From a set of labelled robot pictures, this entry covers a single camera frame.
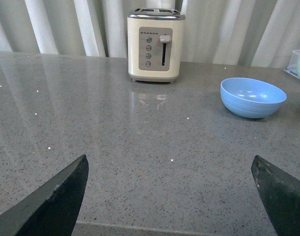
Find cream toaster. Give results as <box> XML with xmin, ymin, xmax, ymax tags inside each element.
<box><xmin>127</xmin><ymin>8</ymin><xmax>185</xmax><ymax>83</ymax></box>

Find clear plastic container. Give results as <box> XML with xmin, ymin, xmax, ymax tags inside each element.
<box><xmin>284</xmin><ymin>50</ymin><xmax>300</xmax><ymax>78</ymax></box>

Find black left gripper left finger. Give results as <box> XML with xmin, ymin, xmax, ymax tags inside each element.
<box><xmin>0</xmin><ymin>154</ymin><xmax>88</xmax><ymax>236</ymax></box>

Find blue bowl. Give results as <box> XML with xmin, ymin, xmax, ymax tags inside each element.
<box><xmin>220</xmin><ymin>77</ymin><xmax>287</xmax><ymax>118</ymax></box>

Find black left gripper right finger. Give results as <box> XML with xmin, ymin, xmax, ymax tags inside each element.
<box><xmin>251</xmin><ymin>155</ymin><xmax>300</xmax><ymax>236</ymax></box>

